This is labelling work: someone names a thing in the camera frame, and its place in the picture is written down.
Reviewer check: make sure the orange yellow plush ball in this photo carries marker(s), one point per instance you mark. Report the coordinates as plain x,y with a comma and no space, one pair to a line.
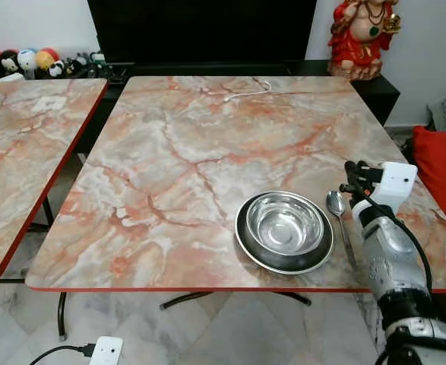
47,57

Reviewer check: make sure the small panda plush toy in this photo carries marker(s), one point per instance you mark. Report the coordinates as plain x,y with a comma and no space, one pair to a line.
56,69

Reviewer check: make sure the black flat television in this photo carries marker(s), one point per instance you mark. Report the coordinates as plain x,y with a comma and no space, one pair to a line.
200,30

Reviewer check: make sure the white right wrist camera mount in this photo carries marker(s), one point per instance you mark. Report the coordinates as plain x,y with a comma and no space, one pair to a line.
396,182

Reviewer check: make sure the marble top folding table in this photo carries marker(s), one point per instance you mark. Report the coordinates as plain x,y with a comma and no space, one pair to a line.
17,152
192,167

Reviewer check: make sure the red cushion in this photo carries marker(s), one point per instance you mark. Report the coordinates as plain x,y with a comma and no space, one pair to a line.
441,175

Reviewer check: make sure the dark round steel plate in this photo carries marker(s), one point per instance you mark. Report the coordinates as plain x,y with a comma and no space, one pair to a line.
283,265

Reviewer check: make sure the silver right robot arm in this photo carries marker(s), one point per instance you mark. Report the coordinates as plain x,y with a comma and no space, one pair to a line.
390,258

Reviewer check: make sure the white blue plush ball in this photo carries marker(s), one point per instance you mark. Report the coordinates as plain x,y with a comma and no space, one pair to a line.
26,58

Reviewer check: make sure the red laughing Buddha statue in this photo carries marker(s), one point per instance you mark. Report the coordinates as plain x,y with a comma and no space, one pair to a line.
359,42

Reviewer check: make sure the stainless steel bowl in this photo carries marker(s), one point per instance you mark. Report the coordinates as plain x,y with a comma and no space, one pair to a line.
287,222

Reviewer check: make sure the stainless steel spoon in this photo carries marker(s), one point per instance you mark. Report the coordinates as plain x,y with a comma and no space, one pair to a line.
335,202

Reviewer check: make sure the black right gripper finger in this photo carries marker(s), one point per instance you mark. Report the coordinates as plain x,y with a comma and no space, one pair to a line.
347,188
352,169

